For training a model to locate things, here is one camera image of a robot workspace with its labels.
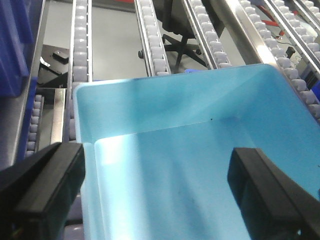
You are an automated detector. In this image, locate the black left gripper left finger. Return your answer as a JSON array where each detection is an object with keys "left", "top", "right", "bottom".
[{"left": 0, "top": 142, "right": 86, "bottom": 240}]

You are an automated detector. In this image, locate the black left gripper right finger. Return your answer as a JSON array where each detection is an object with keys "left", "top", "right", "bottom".
[{"left": 227, "top": 147, "right": 320, "bottom": 240}]

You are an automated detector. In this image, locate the light blue plastic box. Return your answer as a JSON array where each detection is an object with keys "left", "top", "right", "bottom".
[{"left": 73, "top": 64, "right": 320, "bottom": 240}]

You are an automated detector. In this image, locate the white roller track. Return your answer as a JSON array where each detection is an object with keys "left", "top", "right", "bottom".
[
  {"left": 62, "top": 0, "right": 93, "bottom": 142},
  {"left": 134, "top": 0, "right": 171, "bottom": 77},
  {"left": 181, "top": 0, "right": 232, "bottom": 70}
]

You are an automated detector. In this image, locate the blue bin upper left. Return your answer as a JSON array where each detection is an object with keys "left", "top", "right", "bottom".
[{"left": 0, "top": 0, "right": 34, "bottom": 97}]

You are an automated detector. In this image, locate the black office chair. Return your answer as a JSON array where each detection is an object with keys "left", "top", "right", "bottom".
[{"left": 137, "top": 0, "right": 226, "bottom": 68}]

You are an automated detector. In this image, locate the steel flow rack frame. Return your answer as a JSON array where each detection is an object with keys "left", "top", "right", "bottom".
[{"left": 9, "top": 0, "right": 320, "bottom": 161}]

